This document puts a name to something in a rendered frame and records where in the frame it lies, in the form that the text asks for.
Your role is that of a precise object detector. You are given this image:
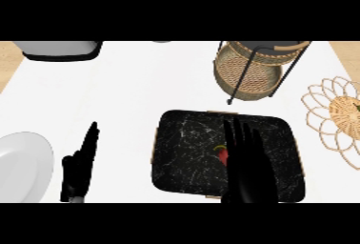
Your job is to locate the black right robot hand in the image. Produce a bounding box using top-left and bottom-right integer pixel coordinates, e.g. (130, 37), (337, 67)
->
(222, 117), (281, 204)

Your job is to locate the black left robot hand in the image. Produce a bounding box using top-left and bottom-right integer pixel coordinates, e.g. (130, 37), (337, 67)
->
(60, 121), (102, 203)

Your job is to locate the red bell pepper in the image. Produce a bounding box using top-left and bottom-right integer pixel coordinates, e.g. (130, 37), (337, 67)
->
(213, 145), (231, 167)

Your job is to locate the black marble tray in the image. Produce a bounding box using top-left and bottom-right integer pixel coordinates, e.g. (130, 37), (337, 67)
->
(150, 109), (307, 204)

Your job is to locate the wicker tiered basket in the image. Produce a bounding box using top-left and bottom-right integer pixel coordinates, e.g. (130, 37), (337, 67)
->
(213, 40), (313, 106)

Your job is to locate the white plate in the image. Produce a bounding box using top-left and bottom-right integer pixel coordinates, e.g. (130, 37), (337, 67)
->
(0, 131), (57, 204)

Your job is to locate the woven flower-shaped placemat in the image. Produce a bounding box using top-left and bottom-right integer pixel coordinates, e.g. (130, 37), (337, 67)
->
(300, 75), (360, 171)

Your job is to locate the grey and black appliance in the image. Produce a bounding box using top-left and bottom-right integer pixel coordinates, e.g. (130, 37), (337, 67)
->
(12, 40), (105, 63)

